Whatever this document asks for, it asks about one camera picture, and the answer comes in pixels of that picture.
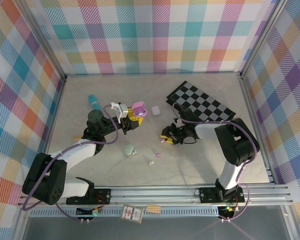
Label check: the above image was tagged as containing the purple earbud charging case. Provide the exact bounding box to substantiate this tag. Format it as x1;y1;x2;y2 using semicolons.
131;100;148;118

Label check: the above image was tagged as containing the mint green earbud charging case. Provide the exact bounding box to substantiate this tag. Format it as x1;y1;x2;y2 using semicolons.
123;144;135;157

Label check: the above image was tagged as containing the teal toy microphone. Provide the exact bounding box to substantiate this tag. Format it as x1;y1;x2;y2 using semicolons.
87;94;102;111

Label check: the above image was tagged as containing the black and grey chessboard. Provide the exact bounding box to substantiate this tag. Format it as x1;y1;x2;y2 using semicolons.
165;80;235;123

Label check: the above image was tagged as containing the striped wooden block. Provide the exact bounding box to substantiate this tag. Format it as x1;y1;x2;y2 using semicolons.
146;204;162;214

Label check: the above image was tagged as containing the playing card box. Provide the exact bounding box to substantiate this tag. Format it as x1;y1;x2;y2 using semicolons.
120;204;144;224

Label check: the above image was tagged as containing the small controller board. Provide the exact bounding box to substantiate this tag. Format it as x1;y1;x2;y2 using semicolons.
218;205;237;218
76;206;103;217

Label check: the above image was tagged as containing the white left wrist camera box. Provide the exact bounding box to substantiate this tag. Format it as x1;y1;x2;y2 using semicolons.
110;101;130;123

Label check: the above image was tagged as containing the aluminium front rail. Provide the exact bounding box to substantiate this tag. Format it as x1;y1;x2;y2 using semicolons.
16;184;294;208

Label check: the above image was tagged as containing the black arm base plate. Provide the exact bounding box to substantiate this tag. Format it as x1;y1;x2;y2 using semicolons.
198;186;246;204
65;187;113;206

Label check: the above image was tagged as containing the aluminium side rail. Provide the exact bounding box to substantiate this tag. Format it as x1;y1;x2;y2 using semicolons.
237;72;277;185

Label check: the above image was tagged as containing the perforated metal cable duct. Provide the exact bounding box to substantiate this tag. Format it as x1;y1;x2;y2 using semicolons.
29;206;222;218

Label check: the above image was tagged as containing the aluminium corner post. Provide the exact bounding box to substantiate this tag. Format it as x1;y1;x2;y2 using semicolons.
238;0;291;80
14;0;68;83

